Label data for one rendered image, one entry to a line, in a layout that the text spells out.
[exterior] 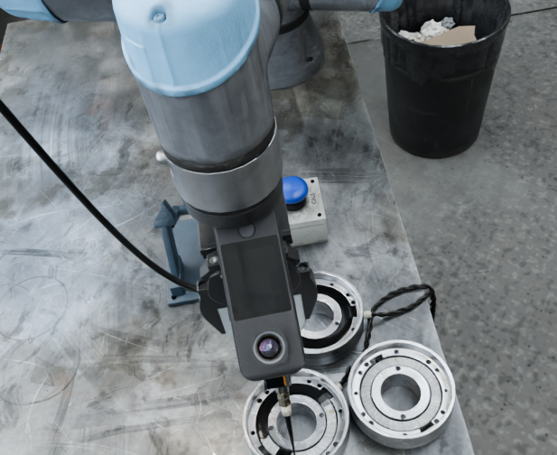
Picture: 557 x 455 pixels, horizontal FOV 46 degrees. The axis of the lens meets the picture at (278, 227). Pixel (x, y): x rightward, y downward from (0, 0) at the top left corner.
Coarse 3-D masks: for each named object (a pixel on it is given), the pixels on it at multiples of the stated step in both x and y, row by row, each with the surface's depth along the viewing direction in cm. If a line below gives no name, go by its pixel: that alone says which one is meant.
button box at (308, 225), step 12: (312, 180) 83; (312, 192) 82; (288, 204) 81; (300, 204) 81; (312, 204) 81; (288, 216) 80; (300, 216) 80; (312, 216) 80; (324, 216) 80; (300, 228) 80; (312, 228) 81; (324, 228) 81; (300, 240) 82; (312, 240) 82; (324, 240) 83
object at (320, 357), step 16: (320, 272) 75; (336, 288) 75; (352, 288) 73; (320, 304) 75; (336, 304) 74; (352, 304) 73; (336, 320) 72; (304, 336) 72; (320, 336) 71; (352, 336) 70; (320, 352) 69; (336, 352) 70
